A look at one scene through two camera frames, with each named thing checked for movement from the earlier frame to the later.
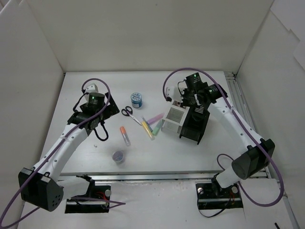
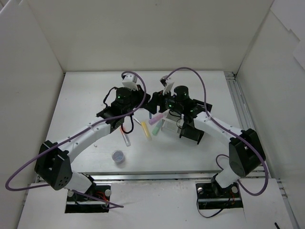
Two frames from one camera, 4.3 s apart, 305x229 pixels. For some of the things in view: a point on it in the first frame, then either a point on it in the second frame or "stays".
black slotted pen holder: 195,123 stays
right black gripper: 184,100 -> 157,101
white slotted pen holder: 174,118 stays
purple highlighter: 155,119 stays
